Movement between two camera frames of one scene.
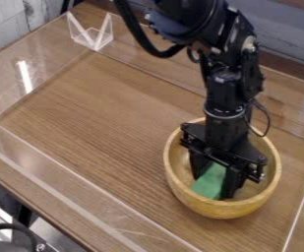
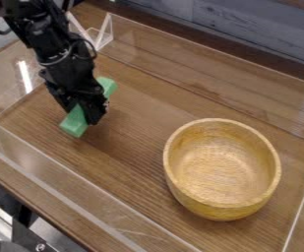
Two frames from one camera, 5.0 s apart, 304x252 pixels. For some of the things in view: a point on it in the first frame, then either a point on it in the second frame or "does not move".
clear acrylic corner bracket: (93, 38) does not move
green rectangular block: (210, 182) to (74, 124)
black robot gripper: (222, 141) to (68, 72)
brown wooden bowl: (258, 194) does not move
